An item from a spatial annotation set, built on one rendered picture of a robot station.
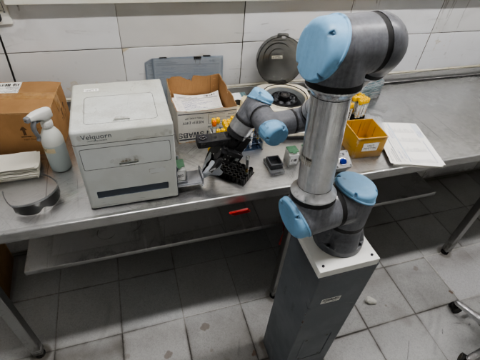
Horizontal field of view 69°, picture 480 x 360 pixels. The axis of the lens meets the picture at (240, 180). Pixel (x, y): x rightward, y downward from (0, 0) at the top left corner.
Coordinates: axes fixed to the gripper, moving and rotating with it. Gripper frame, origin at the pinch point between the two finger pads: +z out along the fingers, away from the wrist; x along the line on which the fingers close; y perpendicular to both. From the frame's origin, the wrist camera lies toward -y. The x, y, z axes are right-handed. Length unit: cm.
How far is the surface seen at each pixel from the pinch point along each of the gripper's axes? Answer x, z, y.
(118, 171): -4.5, 4.9, -28.1
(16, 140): 29, 28, -54
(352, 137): 5, -34, 52
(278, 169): -0.2, -11.7, 26.9
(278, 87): 43, -28, 36
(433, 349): -52, 27, 138
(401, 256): 0, 18, 154
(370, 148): 0, -34, 59
